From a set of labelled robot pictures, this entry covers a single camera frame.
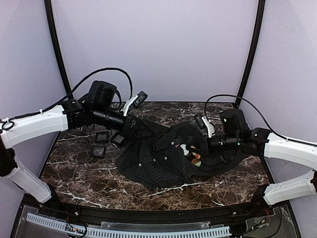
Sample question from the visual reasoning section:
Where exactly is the dark pinstriped garment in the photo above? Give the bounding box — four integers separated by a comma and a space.
116, 123, 247, 190

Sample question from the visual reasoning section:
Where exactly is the round white brooch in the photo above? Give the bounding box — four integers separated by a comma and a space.
191, 158, 202, 167

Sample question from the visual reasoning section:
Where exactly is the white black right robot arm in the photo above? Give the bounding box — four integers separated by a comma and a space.
181, 109, 317, 207

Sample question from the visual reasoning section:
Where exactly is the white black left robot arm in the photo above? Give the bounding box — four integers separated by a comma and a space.
0, 81, 167, 204

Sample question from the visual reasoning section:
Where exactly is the black square box right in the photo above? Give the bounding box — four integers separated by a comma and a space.
110, 132, 126, 147

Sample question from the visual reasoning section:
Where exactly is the black square box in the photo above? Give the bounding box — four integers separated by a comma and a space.
95, 131, 109, 143
90, 145, 106, 158
110, 132, 126, 147

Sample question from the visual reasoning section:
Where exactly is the black square box rear left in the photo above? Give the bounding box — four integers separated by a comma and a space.
95, 131, 109, 143

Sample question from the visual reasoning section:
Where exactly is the black square box front left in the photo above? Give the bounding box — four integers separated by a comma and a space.
90, 145, 106, 158

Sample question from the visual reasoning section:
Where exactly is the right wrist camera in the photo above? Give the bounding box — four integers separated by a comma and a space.
194, 113, 215, 138

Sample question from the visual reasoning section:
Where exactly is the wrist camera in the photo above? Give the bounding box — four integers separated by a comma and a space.
122, 91, 148, 116
194, 113, 215, 138

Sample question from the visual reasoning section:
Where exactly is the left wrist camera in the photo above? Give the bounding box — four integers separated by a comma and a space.
122, 91, 148, 116

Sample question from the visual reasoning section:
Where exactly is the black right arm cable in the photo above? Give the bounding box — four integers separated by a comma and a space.
205, 93, 317, 149

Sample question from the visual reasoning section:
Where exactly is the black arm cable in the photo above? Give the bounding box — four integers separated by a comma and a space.
205, 93, 317, 149
0, 68, 133, 129

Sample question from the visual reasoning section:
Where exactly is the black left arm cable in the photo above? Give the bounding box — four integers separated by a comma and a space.
0, 68, 133, 129

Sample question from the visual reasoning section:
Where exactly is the black front table rail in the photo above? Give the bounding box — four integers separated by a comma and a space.
32, 201, 272, 225

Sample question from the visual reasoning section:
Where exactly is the white slotted cable duct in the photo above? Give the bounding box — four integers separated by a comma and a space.
25, 213, 232, 238

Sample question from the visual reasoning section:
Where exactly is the black left frame post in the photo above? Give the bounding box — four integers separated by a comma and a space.
44, 0, 74, 99

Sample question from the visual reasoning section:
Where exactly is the black frame post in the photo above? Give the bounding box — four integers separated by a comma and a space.
44, 0, 74, 99
234, 0, 265, 108

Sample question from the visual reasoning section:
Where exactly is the black right frame post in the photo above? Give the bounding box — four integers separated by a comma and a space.
234, 0, 265, 108

